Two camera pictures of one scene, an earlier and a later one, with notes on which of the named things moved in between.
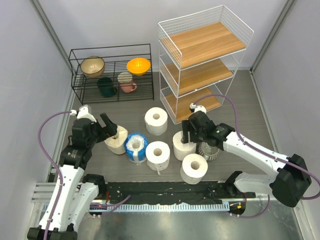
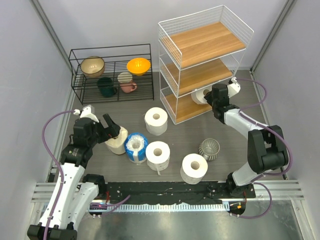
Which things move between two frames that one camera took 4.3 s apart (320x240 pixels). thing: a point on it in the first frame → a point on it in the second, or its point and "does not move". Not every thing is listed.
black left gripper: [110, 130] does not move
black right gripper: [187, 125] → [209, 98]
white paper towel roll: [156, 119] does not move
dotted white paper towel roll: [193, 168] does not move
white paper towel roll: [183, 151] → [198, 96]
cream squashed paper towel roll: [116, 144] does not move
